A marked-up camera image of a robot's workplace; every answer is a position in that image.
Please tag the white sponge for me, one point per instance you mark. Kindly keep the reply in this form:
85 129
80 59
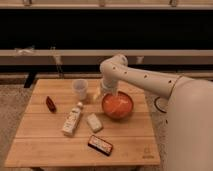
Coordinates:
94 123

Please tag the long grey bench rail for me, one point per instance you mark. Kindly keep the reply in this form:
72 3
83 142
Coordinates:
89 57

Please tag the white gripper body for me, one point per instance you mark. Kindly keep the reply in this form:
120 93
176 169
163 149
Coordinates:
105 87

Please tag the orange ceramic bowl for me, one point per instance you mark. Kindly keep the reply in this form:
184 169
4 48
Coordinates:
117 106

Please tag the small dark red object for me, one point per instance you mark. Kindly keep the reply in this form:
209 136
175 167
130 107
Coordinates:
51 106

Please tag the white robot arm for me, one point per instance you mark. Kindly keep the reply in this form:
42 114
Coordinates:
189 132

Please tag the wooden table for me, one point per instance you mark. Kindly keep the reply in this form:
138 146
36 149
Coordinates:
39 141

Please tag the white tube bottle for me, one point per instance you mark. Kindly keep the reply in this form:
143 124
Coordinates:
72 120

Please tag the translucent plastic cup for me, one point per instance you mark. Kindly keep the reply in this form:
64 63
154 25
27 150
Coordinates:
80 87

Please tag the black red rectangular box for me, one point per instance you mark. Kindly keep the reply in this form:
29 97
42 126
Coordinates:
100 145

